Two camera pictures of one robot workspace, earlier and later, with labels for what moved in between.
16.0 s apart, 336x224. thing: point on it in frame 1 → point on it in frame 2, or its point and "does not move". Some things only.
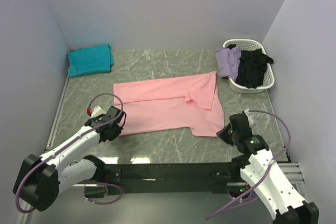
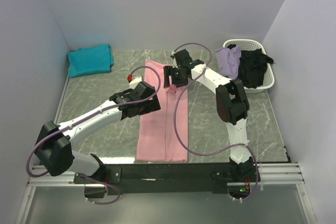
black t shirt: x=252 y=67 does not move
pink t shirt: x=191 y=101 → x=157 y=139
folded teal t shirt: x=89 y=60 does not move
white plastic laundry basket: x=247 y=44 does not move
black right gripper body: x=227 y=135 → x=177 y=78
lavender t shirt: x=228 y=60 does not move
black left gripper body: x=116 y=131 → x=146 y=107
